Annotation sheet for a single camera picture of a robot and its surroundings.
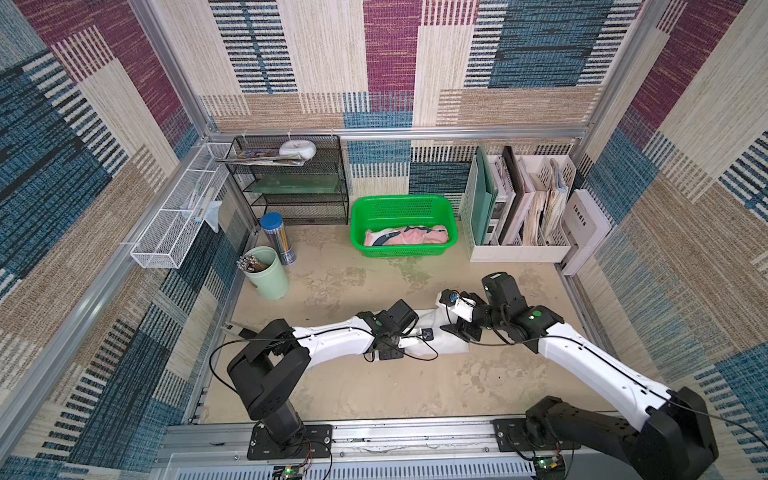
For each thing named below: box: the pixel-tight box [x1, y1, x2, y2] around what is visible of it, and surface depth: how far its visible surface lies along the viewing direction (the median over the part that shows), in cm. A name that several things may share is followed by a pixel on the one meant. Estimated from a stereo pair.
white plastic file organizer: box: [460, 154, 577, 263], surface depth 103 cm
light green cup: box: [244, 246, 290, 301], surface depth 96 cm
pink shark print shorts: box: [363, 225, 449, 247], surface depth 107 cm
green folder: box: [471, 145, 498, 246], surface depth 96 cm
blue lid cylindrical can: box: [260, 212, 297, 266], surface depth 98 cm
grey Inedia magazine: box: [560, 189, 613, 276], surface depth 98 cm
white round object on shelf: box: [279, 139, 317, 162], surface depth 91 cm
